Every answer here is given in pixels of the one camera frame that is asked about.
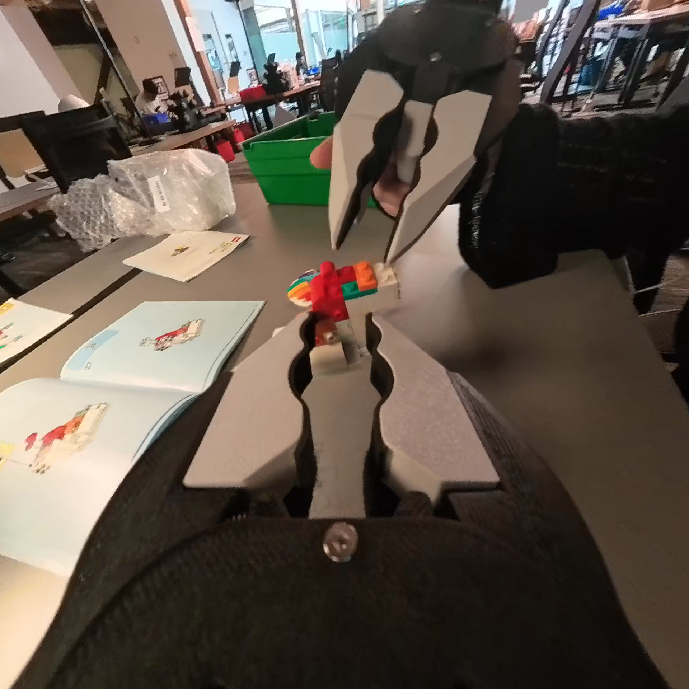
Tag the green plastic bin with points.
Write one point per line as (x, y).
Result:
(290, 167)

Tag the black office chair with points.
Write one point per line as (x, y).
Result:
(70, 145)

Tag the brown wooden table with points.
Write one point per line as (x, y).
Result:
(188, 135)

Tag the black spiky figure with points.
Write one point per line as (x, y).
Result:
(274, 78)

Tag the open light blue instruction booklet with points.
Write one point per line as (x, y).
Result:
(107, 420)

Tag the closed white instruction booklet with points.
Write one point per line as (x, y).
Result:
(185, 253)

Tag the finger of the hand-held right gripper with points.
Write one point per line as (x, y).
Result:
(352, 161)
(447, 156)

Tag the red plastic bin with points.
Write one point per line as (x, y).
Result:
(226, 150)

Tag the person's right hand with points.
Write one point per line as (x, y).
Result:
(390, 194)

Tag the red box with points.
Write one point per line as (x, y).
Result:
(253, 94)

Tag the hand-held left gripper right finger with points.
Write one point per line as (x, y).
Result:
(430, 420)

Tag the illustrated paper sheet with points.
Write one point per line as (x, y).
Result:
(27, 328)

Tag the clear bubble wrap bag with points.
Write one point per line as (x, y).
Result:
(161, 194)

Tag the black machine on table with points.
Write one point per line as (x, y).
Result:
(188, 110)

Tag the multicoloured lego model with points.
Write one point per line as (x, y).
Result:
(350, 301)

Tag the wooden desk with metal legs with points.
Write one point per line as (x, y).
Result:
(640, 24)

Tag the round rainbow lego disc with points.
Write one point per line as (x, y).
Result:
(299, 290)

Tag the person's right forearm black sleeve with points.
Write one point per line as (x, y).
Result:
(538, 204)

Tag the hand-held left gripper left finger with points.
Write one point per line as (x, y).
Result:
(247, 414)

